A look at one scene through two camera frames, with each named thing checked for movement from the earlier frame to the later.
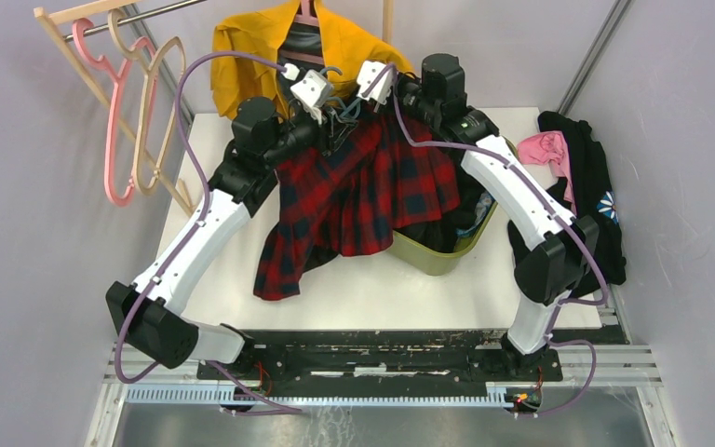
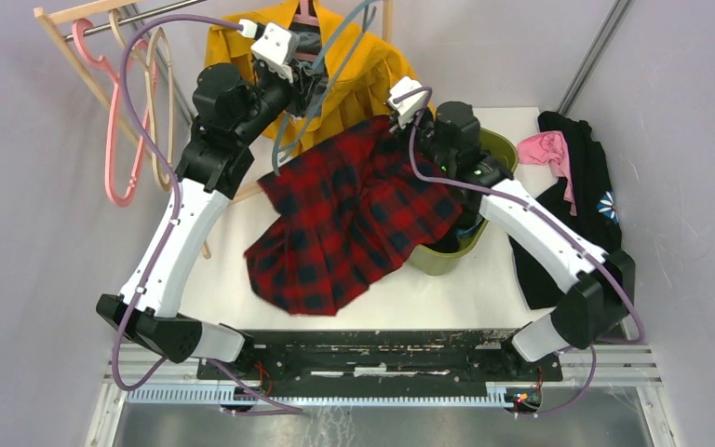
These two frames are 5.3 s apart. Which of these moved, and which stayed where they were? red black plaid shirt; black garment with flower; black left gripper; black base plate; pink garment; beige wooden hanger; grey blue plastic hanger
Moved: black left gripper; beige wooden hanger; grey blue plastic hanger; red black plaid shirt
Stayed: black garment with flower; black base plate; pink garment
